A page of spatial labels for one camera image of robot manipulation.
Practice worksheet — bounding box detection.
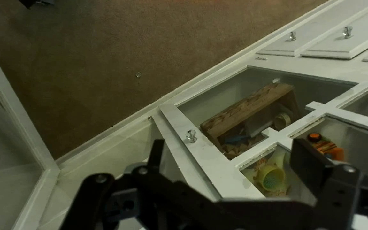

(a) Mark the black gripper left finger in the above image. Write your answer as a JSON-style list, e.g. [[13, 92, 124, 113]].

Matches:
[[60, 138, 182, 230]]

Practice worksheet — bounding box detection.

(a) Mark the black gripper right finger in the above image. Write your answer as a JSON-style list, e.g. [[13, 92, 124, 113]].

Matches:
[[290, 138, 368, 230]]

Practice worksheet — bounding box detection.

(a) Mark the white glass cabinet door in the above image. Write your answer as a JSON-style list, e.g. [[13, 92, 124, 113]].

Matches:
[[0, 62, 62, 230], [151, 63, 368, 203]]

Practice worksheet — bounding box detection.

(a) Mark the white drawer cabinet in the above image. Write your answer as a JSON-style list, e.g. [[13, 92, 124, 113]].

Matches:
[[256, 0, 368, 65]]

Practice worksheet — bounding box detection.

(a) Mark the orange toy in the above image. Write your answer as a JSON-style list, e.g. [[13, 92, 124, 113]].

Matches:
[[307, 132, 348, 162]]

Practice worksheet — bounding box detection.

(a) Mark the yellow plastic cup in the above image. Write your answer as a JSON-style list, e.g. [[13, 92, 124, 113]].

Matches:
[[253, 159, 288, 193]]

